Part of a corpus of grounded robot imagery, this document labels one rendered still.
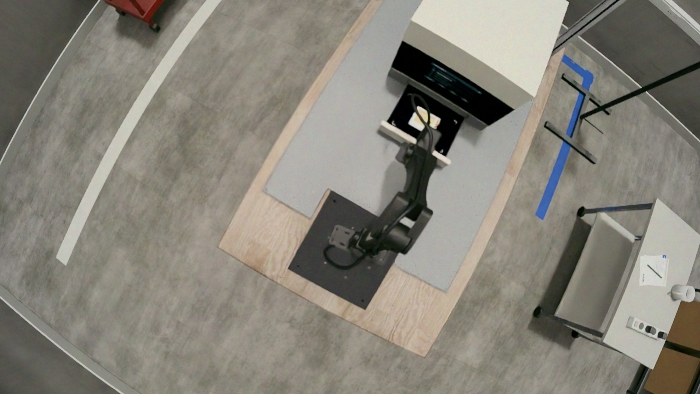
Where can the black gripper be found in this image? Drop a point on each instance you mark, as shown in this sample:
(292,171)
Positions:
(399,156)

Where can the grey lab imager with drawer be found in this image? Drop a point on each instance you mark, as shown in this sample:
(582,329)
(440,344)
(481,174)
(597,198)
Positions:
(487,57)

